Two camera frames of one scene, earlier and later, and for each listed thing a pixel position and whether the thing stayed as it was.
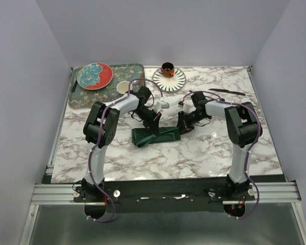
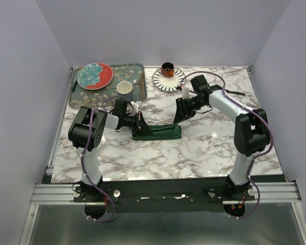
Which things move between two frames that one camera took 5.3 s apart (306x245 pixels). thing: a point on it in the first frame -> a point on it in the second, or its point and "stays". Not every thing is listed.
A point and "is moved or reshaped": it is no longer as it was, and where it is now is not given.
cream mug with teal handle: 123,87 stays
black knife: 227,91 stays
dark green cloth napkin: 143,137 is moved or reshaped
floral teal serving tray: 80,97 stays
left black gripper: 153,123 -> 141,125
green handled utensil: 74,86 stays
